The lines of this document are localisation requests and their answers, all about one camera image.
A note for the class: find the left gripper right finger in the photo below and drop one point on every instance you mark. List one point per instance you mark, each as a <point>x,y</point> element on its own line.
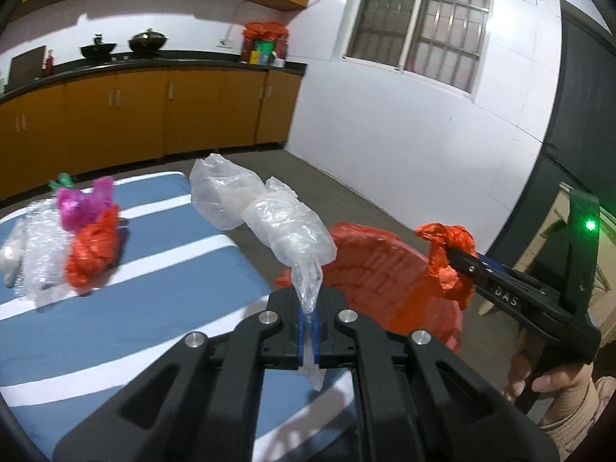
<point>415,400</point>

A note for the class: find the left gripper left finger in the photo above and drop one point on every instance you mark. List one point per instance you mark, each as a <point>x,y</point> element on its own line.
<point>200,400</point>

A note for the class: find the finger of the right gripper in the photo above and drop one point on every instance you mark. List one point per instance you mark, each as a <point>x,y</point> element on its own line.
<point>468,265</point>
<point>492,273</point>

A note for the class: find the clear plastic bag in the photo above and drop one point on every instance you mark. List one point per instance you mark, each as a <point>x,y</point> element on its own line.
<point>228,195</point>

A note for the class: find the clear bubble wrap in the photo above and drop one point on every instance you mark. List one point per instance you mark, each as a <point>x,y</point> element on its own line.
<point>43,277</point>

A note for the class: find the magenta plastic bag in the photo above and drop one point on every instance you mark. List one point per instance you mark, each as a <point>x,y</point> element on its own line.
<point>79,209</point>

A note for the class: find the green plastic bag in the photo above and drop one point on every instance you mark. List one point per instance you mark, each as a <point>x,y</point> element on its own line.
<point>63,181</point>

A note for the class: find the red lined trash bin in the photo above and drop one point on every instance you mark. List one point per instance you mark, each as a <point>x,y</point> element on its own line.
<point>388,280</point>

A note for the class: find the lower kitchen cabinets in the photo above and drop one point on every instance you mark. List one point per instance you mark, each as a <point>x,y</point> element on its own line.
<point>97,118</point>

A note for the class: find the right hand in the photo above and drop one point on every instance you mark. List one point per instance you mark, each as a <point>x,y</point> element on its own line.
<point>570,382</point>

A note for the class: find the blue white striped tablecloth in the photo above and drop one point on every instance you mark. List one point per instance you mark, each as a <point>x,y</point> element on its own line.
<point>177,274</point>

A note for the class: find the dark door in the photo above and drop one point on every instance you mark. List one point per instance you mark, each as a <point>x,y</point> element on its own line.
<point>579,146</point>

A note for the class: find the small orange plastic bag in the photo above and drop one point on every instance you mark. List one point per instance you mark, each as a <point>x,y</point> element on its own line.
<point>95,248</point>

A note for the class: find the white crumpled plastic bag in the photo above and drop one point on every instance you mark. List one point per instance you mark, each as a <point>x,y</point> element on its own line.
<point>12,252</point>

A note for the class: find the barred window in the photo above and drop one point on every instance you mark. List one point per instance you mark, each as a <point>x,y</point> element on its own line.
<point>442,40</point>

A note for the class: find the red bag with groceries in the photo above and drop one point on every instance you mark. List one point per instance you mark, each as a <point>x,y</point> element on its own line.
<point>264,44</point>

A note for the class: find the black lidded wok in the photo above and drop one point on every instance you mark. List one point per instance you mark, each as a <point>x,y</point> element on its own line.
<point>147,43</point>

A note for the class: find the red bottle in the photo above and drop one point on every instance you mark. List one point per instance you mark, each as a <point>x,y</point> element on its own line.
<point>49,63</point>

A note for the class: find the dark cutting board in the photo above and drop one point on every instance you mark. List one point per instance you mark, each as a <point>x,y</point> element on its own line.
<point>25,68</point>

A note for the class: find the black wok with handle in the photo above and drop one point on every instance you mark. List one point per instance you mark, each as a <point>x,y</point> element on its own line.
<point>98,50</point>

